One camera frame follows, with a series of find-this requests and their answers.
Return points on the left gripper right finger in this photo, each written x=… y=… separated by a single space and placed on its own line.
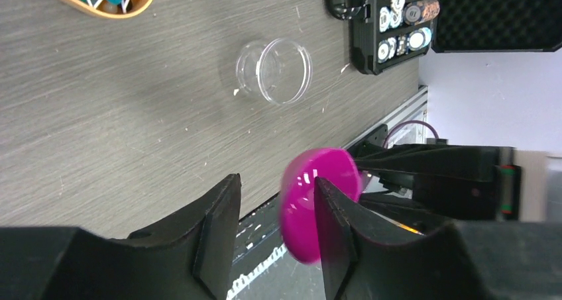
x=364 y=256

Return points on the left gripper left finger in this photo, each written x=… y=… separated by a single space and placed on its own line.
x=186 y=255

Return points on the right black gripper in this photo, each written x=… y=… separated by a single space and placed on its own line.
x=458 y=182

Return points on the magenta plastic scoop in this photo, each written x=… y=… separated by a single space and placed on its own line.
x=298 y=227

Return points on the clear plastic cup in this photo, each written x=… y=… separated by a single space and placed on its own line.
x=278 y=71

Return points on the black poker chip case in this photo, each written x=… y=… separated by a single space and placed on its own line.
x=387 y=33

